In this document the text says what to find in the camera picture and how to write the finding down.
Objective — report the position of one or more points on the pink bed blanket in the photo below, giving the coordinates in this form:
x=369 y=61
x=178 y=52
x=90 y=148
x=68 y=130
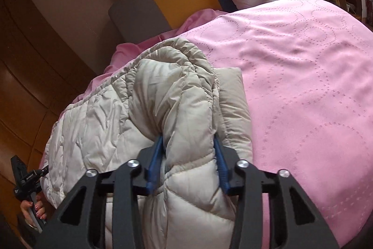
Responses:
x=297 y=85

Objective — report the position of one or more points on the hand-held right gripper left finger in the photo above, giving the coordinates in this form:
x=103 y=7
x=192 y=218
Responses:
x=154 y=163

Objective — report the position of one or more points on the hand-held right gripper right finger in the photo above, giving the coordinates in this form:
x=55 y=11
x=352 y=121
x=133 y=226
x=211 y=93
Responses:
x=221 y=163

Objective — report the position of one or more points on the person's left hand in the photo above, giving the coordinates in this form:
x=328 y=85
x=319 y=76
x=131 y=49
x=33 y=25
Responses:
x=32 y=211

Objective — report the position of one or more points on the brown wooden wardrobe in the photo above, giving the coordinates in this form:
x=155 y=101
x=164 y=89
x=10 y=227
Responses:
x=38 y=62

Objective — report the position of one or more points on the beige quilted down jacket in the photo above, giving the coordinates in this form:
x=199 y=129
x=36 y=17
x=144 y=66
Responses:
x=151 y=109

